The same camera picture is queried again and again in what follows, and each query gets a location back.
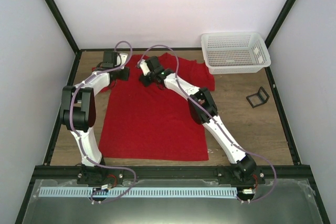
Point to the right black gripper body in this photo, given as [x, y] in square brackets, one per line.
[147, 83]

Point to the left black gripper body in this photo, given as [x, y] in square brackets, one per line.
[122, 77]

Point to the red t-shirt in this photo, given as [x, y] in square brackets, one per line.
[149, 123]

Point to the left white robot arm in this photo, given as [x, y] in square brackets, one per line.
[78, 106]

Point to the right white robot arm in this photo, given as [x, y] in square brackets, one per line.
[203, 111]

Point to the black brooch box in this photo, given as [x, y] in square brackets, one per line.
[259, 98]

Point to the white plastic basket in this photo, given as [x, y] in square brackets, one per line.
[234, 52]

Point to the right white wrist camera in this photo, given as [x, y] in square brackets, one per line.
[144, 67]

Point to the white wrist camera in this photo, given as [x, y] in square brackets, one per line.
[144, 67]
[122, 59]

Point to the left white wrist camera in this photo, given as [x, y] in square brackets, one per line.
[122, 59]

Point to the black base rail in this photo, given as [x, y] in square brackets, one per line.
[222, 174]

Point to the light blue cable duct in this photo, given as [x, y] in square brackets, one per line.
[141, 192]

